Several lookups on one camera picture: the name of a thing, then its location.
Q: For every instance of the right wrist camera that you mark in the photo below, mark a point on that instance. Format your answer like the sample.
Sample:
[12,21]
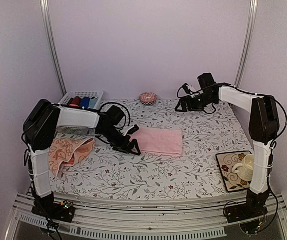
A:
[189,89]

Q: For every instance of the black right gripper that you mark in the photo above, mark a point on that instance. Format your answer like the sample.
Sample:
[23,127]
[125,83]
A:
[191,108]

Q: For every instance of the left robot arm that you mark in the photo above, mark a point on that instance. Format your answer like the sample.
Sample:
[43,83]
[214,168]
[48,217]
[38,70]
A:
[39,131]

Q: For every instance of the floral table mat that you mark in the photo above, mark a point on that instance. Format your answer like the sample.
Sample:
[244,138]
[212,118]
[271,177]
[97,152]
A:
[110,174]

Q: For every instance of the right aluminium frame post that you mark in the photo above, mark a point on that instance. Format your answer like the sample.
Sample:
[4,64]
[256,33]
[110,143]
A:
[251,22]

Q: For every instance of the aluminium frame post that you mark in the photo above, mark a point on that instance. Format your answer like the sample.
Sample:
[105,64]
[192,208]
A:
[45,11]
[251,22]

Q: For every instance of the cream ceramic mug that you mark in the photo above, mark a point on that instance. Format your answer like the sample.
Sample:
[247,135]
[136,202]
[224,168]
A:
[245,169]

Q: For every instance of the orange patterned towel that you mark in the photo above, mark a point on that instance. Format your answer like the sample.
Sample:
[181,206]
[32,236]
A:
[69,152]

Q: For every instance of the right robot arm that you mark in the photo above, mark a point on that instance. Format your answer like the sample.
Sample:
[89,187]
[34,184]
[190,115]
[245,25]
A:
[264,130]

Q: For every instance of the light blue rolled towel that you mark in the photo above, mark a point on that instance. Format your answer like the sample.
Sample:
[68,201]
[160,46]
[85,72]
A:
[92,103]

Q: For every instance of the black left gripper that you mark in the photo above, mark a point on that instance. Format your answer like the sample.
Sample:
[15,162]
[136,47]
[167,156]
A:
[123,147]

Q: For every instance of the patterned ceramic bowl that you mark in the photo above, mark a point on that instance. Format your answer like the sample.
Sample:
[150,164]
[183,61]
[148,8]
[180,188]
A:
[148,98]

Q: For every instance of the left aluminium frame post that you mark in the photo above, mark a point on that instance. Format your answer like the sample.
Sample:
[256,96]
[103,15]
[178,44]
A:
[45,11]

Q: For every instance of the white plastic basket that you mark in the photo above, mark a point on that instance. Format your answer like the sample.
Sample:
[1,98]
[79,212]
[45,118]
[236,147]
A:
[83,96]

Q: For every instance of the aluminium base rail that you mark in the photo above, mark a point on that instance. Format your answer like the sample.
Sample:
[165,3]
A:
[186,219]

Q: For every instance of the dark red rolled towel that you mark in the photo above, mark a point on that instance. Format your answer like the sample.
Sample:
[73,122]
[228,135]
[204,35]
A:
[77,101]

